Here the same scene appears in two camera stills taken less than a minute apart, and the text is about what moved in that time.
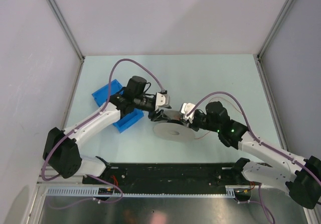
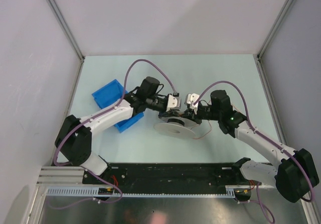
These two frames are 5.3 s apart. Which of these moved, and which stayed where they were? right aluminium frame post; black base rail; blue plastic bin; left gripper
Moved: left gripper
Stayed: blue plastic bin; right aluminium frame post; black base rail
